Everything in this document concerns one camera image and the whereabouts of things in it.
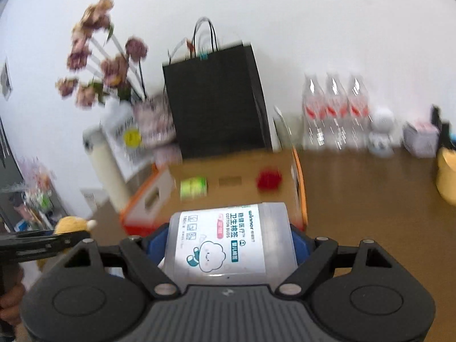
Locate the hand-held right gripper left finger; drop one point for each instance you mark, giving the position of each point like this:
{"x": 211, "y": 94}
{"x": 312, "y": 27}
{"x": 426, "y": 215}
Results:
{"x": 156, "y": 242}

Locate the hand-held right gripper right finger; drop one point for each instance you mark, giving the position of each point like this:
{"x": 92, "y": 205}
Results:
{"x": 301, "y": 245}

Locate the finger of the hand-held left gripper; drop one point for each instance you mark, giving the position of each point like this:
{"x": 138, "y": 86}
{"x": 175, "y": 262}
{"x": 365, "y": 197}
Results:
{"x": 32, "y": 247}
{"x": 25, "y": 235}

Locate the yellow plush toy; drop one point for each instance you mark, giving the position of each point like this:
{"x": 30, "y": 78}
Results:
{"x": 71, "y": 225}

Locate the clear cotton swab box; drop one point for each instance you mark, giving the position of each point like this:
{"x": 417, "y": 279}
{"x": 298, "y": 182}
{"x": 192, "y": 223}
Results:
{"x": 228, "y": 242}

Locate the orange-rimmed cardboard box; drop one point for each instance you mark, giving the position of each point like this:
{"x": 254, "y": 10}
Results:
{"x": 245, "y": 194}

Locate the wooden desktop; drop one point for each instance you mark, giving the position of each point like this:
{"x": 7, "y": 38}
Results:
{"x": 356, "y": 192}

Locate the person's left hand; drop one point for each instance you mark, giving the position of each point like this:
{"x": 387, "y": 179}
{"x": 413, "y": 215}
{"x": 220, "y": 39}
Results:
{"x": 13, "y": 306}

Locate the dark cluttered shelf unit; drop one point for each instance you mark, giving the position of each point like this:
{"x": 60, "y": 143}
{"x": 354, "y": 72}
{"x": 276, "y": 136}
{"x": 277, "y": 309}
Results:
{"x": 21, "y": 192}

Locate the green tissue pack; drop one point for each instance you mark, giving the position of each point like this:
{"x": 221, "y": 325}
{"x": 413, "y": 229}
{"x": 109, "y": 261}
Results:
{"x": 193, "y": 187}

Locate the red crinkled object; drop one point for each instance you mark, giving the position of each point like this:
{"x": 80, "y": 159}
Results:
{"x": 269, "y": 181}

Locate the cream white cylinder bottle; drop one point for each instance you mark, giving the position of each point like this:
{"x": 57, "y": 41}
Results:
{"x": 107, "y": 171}

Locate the plastic bag with yellow sticker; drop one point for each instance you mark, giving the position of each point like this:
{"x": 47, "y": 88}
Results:
{"x": 123, "y": 128}

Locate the packaged purple fluffy fabric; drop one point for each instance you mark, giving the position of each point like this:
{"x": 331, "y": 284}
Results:
{"x": 155, "y": 121}

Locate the red label water bottle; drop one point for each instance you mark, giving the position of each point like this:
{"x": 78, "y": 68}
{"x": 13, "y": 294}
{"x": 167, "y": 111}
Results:
{"x": 313, "y": 114}
{"x": 357, "y": 114}
{"x": 335, "y": 114}

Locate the white round figurine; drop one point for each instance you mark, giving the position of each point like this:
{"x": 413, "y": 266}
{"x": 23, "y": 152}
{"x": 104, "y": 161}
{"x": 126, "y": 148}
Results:
{"x": 382, "y": 131}

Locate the small white box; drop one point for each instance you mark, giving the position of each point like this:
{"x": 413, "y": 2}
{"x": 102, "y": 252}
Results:
{"x": 420, "y": 140}

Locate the yellow cup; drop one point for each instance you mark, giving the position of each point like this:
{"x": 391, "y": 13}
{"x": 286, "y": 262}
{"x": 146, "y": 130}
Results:
{"x": 448, "y": 178}

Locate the dried pink flowers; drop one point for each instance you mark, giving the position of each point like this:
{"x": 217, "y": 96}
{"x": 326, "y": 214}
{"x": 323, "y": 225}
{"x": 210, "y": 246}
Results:
{"x": 114, "y": 69}

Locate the small black object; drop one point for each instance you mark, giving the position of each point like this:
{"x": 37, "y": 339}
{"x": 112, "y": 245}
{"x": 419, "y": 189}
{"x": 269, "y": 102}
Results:
{"x": 440, "y": 124}

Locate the grey wall plate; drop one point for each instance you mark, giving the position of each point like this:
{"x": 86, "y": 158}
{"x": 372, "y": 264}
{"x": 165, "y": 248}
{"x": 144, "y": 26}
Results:
{"x": 6, "y": 80}

